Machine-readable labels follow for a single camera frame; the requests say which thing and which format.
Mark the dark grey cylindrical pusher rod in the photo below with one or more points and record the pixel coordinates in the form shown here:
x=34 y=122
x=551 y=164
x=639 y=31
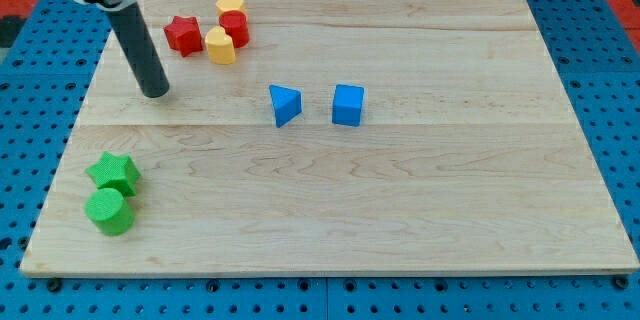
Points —
x=135 y=40

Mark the red star block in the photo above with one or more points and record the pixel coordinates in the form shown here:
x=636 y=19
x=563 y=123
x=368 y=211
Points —
x=183 y=35

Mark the light wooden board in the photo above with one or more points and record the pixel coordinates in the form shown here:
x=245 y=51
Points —
x=468 y=161

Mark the blue cube block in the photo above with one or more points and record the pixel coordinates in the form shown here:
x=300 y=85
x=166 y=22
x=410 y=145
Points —
x=347 y=105

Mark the red cylinder block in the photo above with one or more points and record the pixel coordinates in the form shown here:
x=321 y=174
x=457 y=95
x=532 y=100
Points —
x=235 y=24

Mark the yellow heart block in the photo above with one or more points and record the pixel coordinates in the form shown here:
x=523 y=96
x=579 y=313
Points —
x=219 y=46

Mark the green cylinder block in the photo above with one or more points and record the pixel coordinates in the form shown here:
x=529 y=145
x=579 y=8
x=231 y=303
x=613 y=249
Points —
x=109 y=211

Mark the blue triangular prism block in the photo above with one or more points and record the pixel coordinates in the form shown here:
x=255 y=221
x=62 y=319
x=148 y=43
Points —
x=286 y=103

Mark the green star block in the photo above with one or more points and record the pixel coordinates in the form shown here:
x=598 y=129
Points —
x=118 y=172

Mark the yellow hexagon block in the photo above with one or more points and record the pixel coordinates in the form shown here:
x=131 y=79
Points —
x=223 y=6

